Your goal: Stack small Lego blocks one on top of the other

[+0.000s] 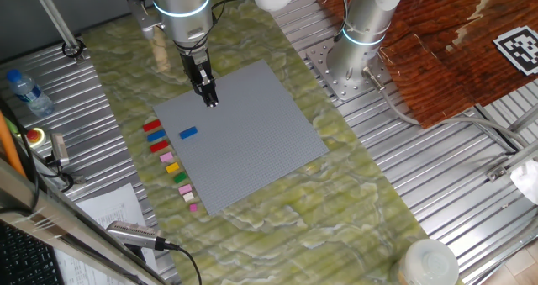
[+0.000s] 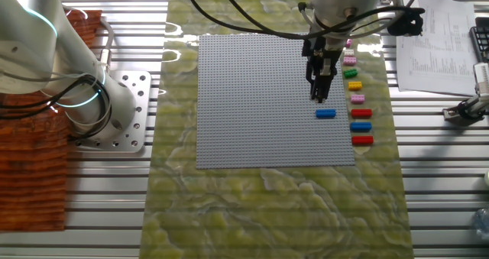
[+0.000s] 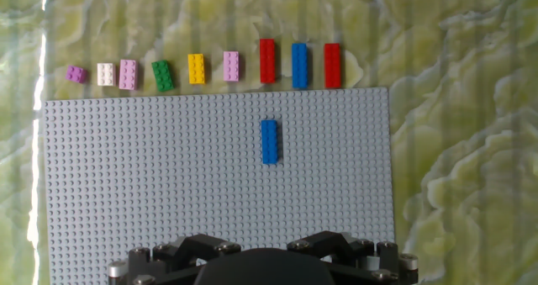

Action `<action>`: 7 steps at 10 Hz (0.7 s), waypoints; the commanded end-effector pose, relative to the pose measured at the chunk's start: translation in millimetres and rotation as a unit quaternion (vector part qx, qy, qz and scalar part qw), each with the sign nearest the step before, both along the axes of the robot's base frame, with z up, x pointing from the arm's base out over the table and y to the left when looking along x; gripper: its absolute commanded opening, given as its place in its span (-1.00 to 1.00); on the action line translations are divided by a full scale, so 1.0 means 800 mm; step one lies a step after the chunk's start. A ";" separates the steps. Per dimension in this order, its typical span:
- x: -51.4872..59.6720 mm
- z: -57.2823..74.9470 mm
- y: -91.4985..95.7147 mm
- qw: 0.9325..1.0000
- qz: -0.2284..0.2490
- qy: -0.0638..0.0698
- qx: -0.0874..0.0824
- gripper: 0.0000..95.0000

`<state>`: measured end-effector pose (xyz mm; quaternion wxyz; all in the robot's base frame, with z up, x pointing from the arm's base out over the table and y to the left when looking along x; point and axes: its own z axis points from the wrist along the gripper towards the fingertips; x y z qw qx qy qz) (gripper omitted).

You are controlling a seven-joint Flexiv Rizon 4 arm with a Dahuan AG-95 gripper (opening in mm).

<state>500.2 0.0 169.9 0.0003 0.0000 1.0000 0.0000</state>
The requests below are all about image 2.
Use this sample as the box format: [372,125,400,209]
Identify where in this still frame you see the red Lego brick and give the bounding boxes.
[351,135,375,146]
[350,108,374,119]

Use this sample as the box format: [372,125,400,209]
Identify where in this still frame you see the metal robot mounting plate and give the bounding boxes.
[74,70,153,154]

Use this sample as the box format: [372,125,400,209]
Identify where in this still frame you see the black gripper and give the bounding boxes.
[301,35,344,102]

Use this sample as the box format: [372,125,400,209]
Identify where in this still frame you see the gray robot power cable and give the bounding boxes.
[98,16,115,73]

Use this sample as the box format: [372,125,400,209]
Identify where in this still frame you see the silver ribbed camera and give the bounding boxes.
[472,62,489,99]

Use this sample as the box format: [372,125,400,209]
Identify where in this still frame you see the green marble pattern mat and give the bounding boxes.
[139,0,416,259]

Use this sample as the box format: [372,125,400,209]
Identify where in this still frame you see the printed paper sheet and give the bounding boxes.
[396,0,478,96]

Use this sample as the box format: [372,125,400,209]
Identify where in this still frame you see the plastic water bottle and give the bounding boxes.
[472,208,489,239]

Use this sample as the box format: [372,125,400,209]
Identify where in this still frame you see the camera stand clamp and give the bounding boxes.
[442,93,489,123]

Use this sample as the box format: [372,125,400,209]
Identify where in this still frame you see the black keyboard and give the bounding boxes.
[468,17,489,63]

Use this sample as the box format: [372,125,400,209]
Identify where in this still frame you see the black cable loop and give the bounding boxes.
[0,73,113,141]

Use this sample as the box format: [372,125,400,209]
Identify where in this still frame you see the gray Lego baseplate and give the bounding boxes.
[196,33,356,170]

